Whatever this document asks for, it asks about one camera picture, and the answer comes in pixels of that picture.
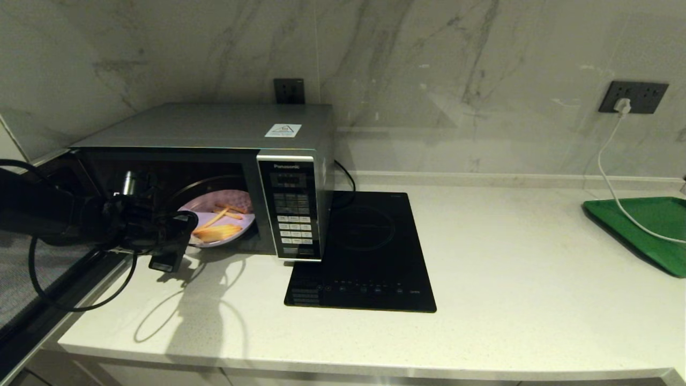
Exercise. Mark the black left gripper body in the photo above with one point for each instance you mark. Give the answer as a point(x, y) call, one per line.
point(155, 228)

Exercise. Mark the purple plate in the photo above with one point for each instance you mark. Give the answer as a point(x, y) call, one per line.
point(214, 201)

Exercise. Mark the silver Panasonic microwave oven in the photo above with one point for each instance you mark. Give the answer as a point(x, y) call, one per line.
point(214, 126)

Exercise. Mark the orange french fry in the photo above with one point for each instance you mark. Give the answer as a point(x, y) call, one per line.
point(220, 236)
point(216, 217)
point(236, 208)
point(222, 229)
point(214, 239)
point(222, 232)
point(233, 215)

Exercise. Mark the white warning sticker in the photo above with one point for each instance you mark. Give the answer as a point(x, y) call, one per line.
point(283, 130)

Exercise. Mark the black induction cooktop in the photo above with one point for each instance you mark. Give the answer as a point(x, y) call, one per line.
point(375, 241)

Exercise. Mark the white power plug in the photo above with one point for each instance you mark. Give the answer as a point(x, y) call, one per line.
point(623, 105)

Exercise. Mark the green plastic tray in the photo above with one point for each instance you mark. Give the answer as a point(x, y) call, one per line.
point(659, 214)

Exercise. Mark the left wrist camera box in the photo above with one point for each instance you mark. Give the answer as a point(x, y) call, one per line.
point(167, 261)

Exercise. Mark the small black wall outlet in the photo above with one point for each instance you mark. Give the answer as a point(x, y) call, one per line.
point(289, 90)

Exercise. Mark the wide black wall outlet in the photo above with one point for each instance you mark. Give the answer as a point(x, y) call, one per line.
point(648, 96)

